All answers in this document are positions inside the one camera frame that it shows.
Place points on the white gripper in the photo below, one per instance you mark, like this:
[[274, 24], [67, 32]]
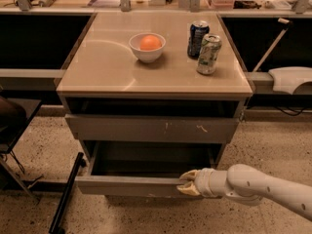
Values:
[[205, 181]]

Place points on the green white soda can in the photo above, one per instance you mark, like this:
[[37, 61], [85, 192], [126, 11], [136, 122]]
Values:
[[210, 47]]

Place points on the grey drawer cabinet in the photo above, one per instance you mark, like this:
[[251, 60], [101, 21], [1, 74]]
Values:
[[106, 78]]

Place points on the orange fruit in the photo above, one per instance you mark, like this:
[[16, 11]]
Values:
[[150, 43]]

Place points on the grey drawer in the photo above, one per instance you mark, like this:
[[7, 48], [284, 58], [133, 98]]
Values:
[[143, 169], [152, 128]]

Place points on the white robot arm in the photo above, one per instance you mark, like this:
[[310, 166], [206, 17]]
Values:
[[248, 186]]

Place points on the white ceramic bowl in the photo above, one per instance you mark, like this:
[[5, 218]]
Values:
[[146, 56]]

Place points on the grey top drawer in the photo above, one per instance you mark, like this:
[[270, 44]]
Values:
[[152, 128]]

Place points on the dark chair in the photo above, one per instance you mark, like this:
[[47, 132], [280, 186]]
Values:
[[15, 116]]

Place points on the black cart leg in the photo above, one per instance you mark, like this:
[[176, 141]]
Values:
[[55, 227]]

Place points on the white stick with tip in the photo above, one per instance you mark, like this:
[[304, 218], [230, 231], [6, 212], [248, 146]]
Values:
[[286, 25]]

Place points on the dark blue soda can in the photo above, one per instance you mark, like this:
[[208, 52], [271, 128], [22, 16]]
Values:
[[198, 29]]

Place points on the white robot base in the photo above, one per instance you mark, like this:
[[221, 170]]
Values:
[[288, 79]]

